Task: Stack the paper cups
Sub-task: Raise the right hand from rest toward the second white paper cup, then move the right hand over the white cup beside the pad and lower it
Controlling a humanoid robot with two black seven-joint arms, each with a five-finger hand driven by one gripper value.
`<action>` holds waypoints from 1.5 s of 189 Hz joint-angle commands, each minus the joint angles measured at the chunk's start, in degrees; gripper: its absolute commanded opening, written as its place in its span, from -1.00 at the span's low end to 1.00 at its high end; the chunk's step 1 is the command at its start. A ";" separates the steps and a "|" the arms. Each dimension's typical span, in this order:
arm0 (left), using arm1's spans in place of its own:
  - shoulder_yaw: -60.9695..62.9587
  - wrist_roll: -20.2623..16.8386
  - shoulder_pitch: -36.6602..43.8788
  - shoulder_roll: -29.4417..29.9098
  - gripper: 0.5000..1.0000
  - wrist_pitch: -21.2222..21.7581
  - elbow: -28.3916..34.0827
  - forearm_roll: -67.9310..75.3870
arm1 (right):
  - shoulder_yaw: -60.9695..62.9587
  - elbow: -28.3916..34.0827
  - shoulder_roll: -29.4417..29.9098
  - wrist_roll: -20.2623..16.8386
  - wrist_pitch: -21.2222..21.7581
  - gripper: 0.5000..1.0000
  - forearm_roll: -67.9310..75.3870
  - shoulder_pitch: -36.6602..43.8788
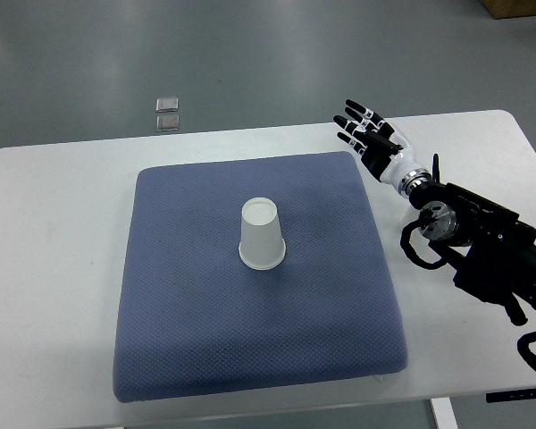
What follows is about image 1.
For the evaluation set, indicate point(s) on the metal floor plate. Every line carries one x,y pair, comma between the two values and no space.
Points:
167,122
166,104

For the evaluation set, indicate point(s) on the black white robotic hand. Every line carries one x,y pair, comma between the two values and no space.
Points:
384,151

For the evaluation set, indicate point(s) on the white paper cup on cushion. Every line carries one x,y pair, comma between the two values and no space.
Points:
261,245

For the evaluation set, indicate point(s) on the lower metal floor plate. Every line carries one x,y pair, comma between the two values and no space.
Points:
167,122

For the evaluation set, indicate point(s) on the blue mesh seat cushion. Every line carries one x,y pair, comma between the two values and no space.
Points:
194,319

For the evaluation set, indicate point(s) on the black desk control panel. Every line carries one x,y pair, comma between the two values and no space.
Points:
506,396

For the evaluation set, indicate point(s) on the white table leg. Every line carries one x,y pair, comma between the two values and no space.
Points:
443,413

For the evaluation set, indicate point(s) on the cardboard box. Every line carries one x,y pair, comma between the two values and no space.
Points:
505,9

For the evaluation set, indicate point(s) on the upper metal floor plate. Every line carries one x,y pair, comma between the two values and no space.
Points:
166,104

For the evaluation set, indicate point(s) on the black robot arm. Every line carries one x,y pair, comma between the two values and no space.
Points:
491,250

